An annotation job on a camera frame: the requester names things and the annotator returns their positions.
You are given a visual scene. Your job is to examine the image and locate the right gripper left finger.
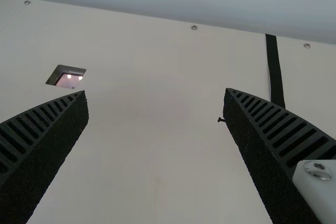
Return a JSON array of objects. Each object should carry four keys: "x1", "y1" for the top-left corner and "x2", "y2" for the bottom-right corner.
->
[{"x1": 0, "y1": 90, "x2": 89, "y2": 224}]

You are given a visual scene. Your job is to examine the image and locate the black strip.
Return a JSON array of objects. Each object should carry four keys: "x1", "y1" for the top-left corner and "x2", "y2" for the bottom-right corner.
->
[{"x1": 265, "y1": 34, "x2": 286, "y2": 109}]

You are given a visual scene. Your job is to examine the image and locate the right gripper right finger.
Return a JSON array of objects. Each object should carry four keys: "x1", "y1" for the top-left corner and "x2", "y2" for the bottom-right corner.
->
[{"x1": 217, "y1": 87, "x2": 336, "y2": 224}]

